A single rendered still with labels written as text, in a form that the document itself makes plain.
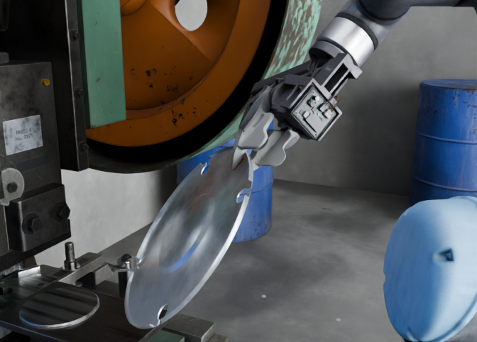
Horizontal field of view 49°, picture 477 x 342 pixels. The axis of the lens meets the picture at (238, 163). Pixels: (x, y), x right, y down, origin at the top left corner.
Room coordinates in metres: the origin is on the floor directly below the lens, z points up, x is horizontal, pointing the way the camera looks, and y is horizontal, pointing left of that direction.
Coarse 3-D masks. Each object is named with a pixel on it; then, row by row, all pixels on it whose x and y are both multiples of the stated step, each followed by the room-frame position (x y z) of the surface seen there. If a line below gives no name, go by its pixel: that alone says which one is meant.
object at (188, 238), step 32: (224, 160) 0.77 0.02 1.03; (192, 192) 0.79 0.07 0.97; (224, 192) 0.70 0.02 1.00; (160, 224) 0.81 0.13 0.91; (192, 224) 0.69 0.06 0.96; (224, 224) 0.63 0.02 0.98; (160, 256) 0.71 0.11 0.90; (192, 256) 0.64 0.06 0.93; (128, 288) 0.74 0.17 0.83; (160, 288) 0.65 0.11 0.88; (192, 288) 0.58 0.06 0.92; (128, 320) 0.65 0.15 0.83
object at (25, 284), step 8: (0, 280) 0.87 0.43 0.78; (8, 280) 0.87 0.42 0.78; (16, 280) 0.87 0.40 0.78; (24, 280) 0.87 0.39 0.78; (32, 280) 0.87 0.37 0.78; (40, 280) 0.87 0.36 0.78; (48, 280) 0.87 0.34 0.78; (56, 280) 0.87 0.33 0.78; (0, 288) 0.84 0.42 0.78; (8, 288) 0.84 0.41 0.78; (16, 288) 0.84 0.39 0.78; (24, 288) 0.84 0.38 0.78; (32, 288) 0.84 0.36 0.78; (40, 288) 0.84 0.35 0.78; (0, 296) 0.81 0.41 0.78; (8, 296) 0.81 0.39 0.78; (16, 296) 0.81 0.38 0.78; (24, 296) 0.81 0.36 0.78; (0, 304) 0.79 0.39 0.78; (8, 304) 0.79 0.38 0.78; (0, 328) 0.76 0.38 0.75; (0, 336) 0.76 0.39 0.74
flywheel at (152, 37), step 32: (128, 0) 1.11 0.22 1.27; (160, 0) 1.12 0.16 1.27; (224, 0) 1.05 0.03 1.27; (256, 0) 0.99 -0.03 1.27; (128, 32) 1.15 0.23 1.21; (160, 32) 1.12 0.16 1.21; (192, 32) 1.08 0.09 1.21; (224, 32) 1.05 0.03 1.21; (256, 32) 0.99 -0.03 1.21; (128, 64) 1.15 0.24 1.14; (160, 64) 1.12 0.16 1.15; (192, 64) 1.08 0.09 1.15; (224, 64) 1.01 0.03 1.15; (256, 64) 1.02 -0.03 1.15; (128, 96) 1.16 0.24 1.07; (160, 96) 1.12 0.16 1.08; (192, 96) 1.05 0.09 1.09; (224, 96) 1.01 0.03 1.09; (96, 128) 1.15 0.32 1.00; (128, 128) 1.11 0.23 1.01; (160, 128) 1.08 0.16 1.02; (192, 128) 1.05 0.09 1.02
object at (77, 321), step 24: (48, 288) 0.84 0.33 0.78; (72, 288) 0.83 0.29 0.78; (0, 312) 0.76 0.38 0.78; (24, 312) 0.75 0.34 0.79; (48, 312) 0.75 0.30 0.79; (72, 312) 0.75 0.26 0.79; (96, 312) 0.76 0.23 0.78; (120, 312) 0.76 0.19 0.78; (48, 336) 0.69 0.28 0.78; (72, 336) 0.69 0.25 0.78; (96, 336) 0.69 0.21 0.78; (120, 336) 0.69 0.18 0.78; (144, 336) 0.69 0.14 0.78
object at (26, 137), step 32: (0, 64) 0.81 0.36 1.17; (32, 64) 0.82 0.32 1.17; (0, 96) 0.76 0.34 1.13; (32, 96) 0.82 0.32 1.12; (0, 128) 0.76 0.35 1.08; (32, 128) 0.81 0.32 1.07; (0, 160) 0.75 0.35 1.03; (32, 160) 0.80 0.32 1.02; (32, 192) 0.78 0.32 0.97; (64, 192) 0.82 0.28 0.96; (0, 224) 0.74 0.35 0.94; (32, 224) 0.74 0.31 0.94; (64, 224) 0.81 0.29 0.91
